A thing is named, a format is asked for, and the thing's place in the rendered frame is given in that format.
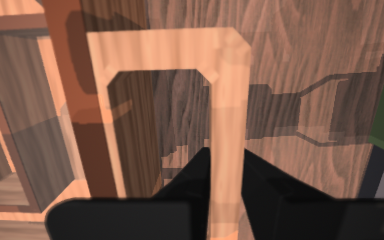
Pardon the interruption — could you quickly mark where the wooden maze board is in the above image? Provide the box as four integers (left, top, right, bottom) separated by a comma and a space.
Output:
0, 0, 251, 240

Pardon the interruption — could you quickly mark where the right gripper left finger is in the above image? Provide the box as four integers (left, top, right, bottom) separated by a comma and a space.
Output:
44, 147, 211, 240

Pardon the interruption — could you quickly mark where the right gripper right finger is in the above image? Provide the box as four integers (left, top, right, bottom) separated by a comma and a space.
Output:
241, 148, 384, 240

